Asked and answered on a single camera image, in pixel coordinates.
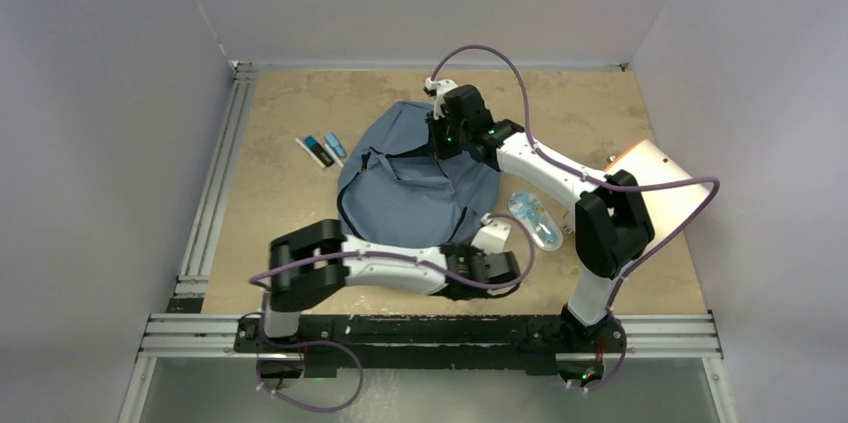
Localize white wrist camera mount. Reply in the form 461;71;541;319
423;77;459;120
471;213;512;254

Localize blue fabric backpack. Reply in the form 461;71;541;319
336;101;501;248

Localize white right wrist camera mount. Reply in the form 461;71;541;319
423;77;459;120

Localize aluminium frame rails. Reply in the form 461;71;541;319
121;64;738;422

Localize light blue scissors blister pack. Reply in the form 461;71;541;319
507;190;564;252

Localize white purple-capped marker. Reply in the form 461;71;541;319
323;143;344;168

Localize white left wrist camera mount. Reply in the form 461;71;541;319
471;213;512;254

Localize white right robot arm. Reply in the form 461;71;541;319
424;78;655;350

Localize light blue capped highlighter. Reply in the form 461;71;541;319
324;132;347;159

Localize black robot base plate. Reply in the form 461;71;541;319
234;315;625;380

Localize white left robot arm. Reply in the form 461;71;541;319
249;219;526;352

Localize white orange-edged ring binder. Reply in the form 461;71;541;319
604;138;715;256

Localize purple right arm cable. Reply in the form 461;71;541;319
430;44;722;395

